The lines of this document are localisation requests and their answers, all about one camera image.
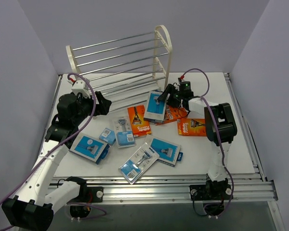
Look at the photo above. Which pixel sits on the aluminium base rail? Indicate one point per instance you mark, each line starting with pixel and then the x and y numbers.
pixel 175 189

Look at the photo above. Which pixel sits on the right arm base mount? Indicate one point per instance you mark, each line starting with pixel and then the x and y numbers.
pixel 208 200

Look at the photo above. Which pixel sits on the Gillette razor blister pack front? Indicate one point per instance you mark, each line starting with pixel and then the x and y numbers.
pixel 138 163

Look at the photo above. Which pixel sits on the orange gillette fusion5 box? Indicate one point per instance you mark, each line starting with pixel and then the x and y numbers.
pixel 191 127
pixel 139 126

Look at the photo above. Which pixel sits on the orange Gillette Fusion5 box right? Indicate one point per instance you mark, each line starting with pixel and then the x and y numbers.
pixel 191 127

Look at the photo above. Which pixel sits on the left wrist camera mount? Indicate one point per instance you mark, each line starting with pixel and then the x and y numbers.
pixel 79 86

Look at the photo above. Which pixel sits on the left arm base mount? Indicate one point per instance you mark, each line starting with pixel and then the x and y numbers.
pixel 90 195

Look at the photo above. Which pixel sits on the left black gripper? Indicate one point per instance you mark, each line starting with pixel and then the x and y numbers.
pixel 96 104

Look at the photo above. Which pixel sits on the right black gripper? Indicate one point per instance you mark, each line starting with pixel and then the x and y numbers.
pixel 172 95

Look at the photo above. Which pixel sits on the cream metal-rod shelf rack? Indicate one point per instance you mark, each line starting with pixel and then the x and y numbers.
pixel 125 70

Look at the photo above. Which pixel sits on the Gillette razor blister pack upright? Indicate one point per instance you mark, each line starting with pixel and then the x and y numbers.
pixel 123 132

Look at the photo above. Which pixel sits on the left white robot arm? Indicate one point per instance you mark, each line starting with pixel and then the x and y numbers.
pixel 31 207

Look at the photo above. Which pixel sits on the orange Gillette Fusion5 box centre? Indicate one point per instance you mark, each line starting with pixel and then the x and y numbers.
pixel 139 126

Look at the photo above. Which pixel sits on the blue harry's box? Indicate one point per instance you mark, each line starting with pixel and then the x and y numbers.
pixel 90 148
pixel 154 109
pixel 169 153

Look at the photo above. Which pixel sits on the orange Gillette styler box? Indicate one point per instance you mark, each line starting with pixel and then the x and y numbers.
pixel 173 114

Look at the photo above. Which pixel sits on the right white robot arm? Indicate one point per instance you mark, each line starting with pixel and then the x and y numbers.
pixel 220 127

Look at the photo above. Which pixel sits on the small blue cartridge pack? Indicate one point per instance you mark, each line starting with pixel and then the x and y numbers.
pixel 108 136

